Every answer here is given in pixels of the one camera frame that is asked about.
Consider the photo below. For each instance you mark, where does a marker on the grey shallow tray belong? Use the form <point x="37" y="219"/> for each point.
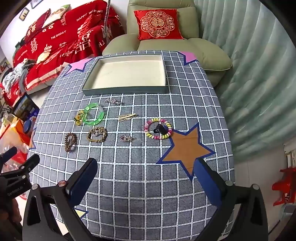
<point x="129" y="74"/>

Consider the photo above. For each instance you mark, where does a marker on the black claw hair clip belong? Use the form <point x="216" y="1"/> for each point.
<point x="159" y="128"/>

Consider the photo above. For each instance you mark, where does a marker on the silver heart pendant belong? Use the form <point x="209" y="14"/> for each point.
<point x="124" y="138"/>

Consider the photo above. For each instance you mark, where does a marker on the box with photo print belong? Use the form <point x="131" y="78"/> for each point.
<point x="24" y="107"/>

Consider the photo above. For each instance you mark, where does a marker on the beige bow hair clip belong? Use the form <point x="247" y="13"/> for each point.
<point x="126" y="117"/>

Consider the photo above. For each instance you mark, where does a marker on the red plastic stool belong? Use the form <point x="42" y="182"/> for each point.
<point x="285" y="185"/>

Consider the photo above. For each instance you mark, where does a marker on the grey checkered tablecloth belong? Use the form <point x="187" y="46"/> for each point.
<point x="138" y="185"/>

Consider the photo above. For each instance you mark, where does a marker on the round beige plush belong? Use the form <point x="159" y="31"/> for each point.
<point x="42" y="56"/>

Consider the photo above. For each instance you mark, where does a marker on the red embroidered cushion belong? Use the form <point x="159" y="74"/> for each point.
<point x="158" y="24"/>

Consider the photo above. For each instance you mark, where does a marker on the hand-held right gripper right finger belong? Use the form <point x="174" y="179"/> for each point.
<point x="205" y="183"/>

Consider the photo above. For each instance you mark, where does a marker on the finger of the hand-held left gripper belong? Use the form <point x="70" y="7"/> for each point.
<point x="8" y="154"/>
<point x="30" y="162"/>

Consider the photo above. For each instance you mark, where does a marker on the black picture frame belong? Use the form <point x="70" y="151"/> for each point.
<point x="24" y="14"/>

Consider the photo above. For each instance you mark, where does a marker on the red printed blanket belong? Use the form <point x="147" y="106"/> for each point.
<point x="69" y="39"/>

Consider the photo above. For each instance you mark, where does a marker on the blue round tin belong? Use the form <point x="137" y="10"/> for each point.
<point x="29" y="126"/>

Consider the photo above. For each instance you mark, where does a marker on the green armchair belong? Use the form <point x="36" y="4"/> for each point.
<point x="208" y="51"/>

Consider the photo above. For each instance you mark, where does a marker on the grey clothes pile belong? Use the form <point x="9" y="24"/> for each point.
<point x="13" y="76"/>

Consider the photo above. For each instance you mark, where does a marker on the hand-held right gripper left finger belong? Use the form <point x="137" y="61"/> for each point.
<point x="76" y="185"/>

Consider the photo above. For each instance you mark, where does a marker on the silver heart brooch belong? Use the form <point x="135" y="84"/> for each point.
<point x="95" y="132"/>

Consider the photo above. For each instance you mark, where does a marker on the green translucent bangle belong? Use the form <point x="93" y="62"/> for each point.
<point x="101" y="117"/>

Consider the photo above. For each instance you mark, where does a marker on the orange bag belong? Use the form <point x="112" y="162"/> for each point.
<point x="16" y="136"/>

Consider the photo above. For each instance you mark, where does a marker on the silver flower hair clip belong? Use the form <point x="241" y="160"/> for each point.
<point x="113" y="101"/>

